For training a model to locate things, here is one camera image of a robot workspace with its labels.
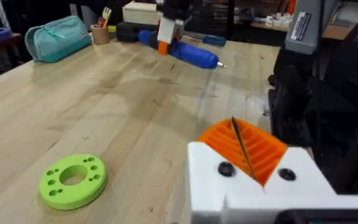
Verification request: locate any black box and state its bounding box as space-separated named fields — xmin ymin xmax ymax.
xmin=116 ymin=21 xmax=143 ymax=43

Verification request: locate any green disc with holes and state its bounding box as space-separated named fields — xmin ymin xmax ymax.
xmin=39 ymin=154 xmax=108 ymax=211

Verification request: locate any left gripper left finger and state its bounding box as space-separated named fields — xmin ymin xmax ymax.
xmin=187 ymin=117 xmax=265 ymax=224

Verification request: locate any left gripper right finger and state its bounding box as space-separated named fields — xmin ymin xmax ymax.
xmin=233 ymin=118 xmax=337 ymax=196

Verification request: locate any blue electric screwdriver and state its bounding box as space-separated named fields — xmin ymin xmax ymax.
xmin=138 ymin=29 xmax=228 ymax=70

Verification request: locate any brown cup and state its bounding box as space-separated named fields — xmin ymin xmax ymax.
xmin=90 ymin=24 xmax=111 ymax=45

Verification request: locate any teal zip bag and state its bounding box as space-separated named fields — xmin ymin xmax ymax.
xmin=24 ymin=15 xmax=93 ymax=63

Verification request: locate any heap of white blocks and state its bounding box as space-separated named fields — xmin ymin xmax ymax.
xmin=264 ymin=12 xmax=293 ymax=29

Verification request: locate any wooden fork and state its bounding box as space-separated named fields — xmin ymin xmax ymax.
xmin=101 ymin=6 xmax=113 ymax=28

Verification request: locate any pale wooden box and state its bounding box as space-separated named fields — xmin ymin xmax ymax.
xmin=122 ymin=1 xmax=162 ymax=26

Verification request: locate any blue handled hand tool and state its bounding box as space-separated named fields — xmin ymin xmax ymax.
xmin=183 ymin=32 xmax=227 ymax=48

